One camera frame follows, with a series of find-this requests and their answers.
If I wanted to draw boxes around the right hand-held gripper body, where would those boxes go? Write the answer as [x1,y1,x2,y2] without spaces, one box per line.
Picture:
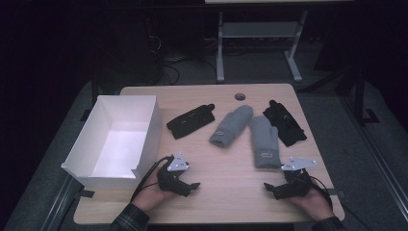
[273,156,318,200]

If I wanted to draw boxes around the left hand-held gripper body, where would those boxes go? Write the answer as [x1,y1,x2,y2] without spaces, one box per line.
[156,152,193,195]

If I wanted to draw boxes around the white box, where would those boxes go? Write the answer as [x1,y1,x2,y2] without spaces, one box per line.
[61,94,164,191]

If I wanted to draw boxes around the person's left hand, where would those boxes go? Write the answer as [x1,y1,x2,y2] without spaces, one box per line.
[131,162,177,214]

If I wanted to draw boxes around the person's right hand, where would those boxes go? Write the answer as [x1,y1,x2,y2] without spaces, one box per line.
[286,184,335,222]

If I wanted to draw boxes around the black floor stand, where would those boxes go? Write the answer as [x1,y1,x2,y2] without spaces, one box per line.
[297,64,381,126]

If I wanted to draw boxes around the grey metal stand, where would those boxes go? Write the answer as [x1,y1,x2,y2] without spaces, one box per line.
[216,10,309,84]

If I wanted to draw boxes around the left hand-held gripper black cable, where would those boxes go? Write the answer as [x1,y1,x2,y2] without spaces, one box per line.
[129,155,175,203]

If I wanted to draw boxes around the hand-held gripper black cable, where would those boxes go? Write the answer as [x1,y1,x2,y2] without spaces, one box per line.
[129,155,175,203]
[301,174,373,231]

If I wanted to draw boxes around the right hand-held gripper black cable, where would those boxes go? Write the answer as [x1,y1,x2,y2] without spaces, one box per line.
[301,174,373,231]

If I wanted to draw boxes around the aluminium rail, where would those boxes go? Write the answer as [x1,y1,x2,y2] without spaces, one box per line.
[341,95,408,213]
[39,174,81,231]

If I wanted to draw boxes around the tangle of floor cables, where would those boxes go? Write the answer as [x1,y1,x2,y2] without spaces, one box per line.
[145,32,219,86]

